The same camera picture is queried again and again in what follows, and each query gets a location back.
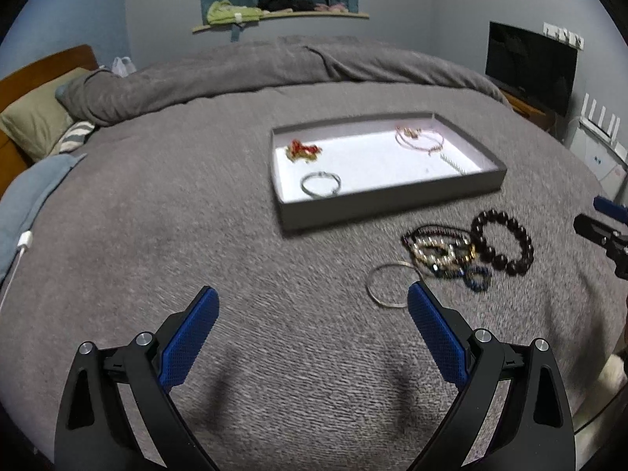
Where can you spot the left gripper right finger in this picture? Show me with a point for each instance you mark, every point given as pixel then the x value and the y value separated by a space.
pixel 444 332

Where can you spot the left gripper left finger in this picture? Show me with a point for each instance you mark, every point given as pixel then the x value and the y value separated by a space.
pixel 182 335

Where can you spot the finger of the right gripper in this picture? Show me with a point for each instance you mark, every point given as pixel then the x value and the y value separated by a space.
pixel 618 212
pixel 605 237

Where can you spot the large silver wire bangle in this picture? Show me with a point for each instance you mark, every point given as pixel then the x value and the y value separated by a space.
pixel 369 279

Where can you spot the grey shallow jewelry tray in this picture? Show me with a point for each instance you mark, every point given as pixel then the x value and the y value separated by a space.
pixel 331 171

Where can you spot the white box under router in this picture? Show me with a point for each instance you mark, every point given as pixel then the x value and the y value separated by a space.
pixel 602 161

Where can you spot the white wifi router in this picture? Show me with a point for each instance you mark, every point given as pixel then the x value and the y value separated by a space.
pixel 596 117

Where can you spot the wooden tv stand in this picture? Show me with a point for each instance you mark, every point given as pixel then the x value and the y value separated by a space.
pixel 540 117

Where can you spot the grey bed cover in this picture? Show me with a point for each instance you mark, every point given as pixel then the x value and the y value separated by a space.
pixel 302 371

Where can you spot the black tv screen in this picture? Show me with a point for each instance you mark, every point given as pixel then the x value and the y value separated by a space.
pixel 536 66

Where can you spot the light blue blanket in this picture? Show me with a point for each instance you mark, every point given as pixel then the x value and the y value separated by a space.
pixel 25 197

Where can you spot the striped grey white pillow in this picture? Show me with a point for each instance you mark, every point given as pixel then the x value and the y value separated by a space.
pixel 74 137

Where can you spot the wooden headboard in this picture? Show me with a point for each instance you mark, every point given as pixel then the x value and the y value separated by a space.
pixel 14 160

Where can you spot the olive green pillow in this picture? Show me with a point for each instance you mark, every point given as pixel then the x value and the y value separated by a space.
pixel 36 121

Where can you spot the grey folded duvet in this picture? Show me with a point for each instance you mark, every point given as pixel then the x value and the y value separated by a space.
pixel 104 98

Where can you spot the white plastic bag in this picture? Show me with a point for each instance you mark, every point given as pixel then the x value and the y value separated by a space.
pixel 121 66

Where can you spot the green cloth on shelf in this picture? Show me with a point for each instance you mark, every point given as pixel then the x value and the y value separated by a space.
pixel 224 12

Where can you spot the pink cloth on shelf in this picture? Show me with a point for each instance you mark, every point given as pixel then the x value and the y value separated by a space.
pixel 333 8

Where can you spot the wooden window shelf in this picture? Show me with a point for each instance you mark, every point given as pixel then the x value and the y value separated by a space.
pixel 281 16

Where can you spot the black cloth on shelf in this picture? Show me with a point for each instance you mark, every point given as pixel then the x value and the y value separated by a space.
pixel 273 6

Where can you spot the white wall hook rack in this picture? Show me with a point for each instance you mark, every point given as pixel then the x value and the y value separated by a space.
pixel 564 36

